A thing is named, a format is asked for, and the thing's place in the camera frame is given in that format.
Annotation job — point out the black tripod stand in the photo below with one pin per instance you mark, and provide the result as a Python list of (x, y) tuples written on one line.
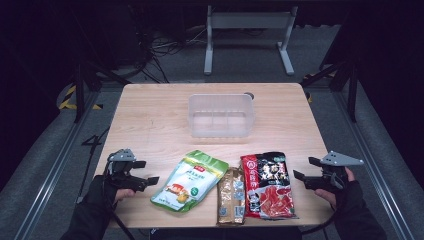
[(80, 90), (351, 90)]

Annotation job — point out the grey metal stand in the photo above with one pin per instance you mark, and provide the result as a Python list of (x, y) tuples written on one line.
[(250, 20)]

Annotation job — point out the gold brown packet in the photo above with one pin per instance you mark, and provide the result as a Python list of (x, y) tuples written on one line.
[(230, 200)]

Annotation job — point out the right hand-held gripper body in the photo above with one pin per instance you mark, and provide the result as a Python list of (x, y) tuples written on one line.
[(335, 176)]

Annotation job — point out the metal table bracket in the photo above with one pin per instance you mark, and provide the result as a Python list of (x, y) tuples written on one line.
[(80, 199)]

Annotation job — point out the clear plastic container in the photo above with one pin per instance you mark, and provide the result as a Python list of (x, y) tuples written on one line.
[(200, 103)]

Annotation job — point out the aluminium floor rail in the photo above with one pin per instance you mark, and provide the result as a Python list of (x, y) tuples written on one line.
[(56, 160), (370, 156)]

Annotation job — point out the person's left hand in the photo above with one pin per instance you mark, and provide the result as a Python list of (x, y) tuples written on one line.
[(123, 195)]

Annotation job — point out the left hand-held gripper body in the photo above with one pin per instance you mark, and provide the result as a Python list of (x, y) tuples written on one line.
[(121, 163)]

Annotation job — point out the person's right hand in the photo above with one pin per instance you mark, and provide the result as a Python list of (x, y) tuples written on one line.
[(328, 196)]

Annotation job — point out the green stand-up pouch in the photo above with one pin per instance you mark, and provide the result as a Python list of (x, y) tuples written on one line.
[(186, 180)]

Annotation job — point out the red and black packet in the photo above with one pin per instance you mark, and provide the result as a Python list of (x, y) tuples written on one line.
[(270, 186)]

